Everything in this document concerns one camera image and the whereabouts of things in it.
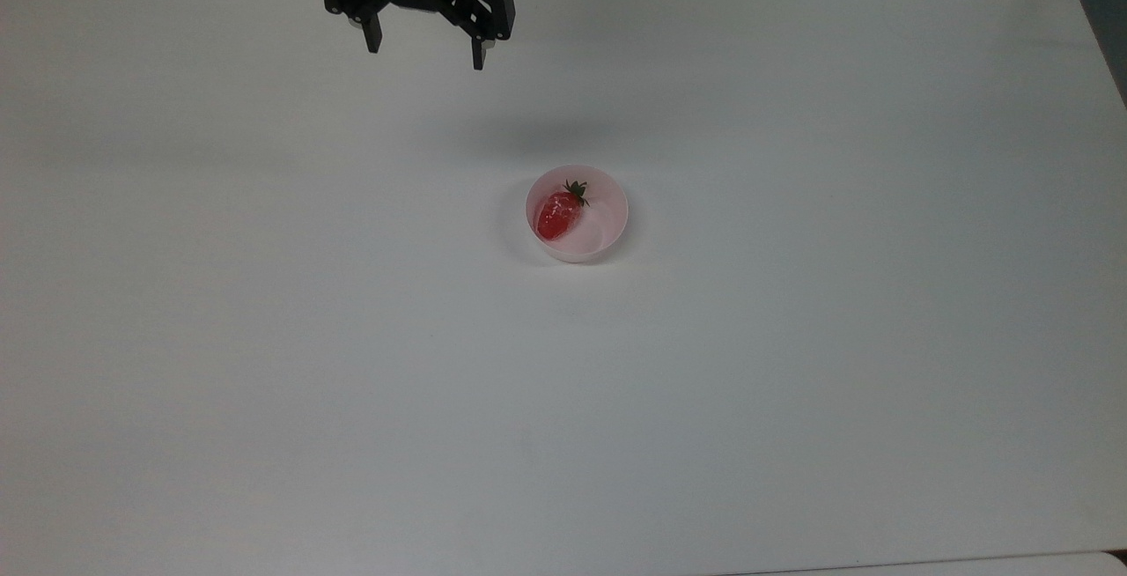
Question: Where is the red strawberry with green leaves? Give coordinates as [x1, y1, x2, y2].
[536, 180, 592, 240]

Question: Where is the small pink plastic bowl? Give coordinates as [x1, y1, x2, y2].
[526, 165, 630, 263]

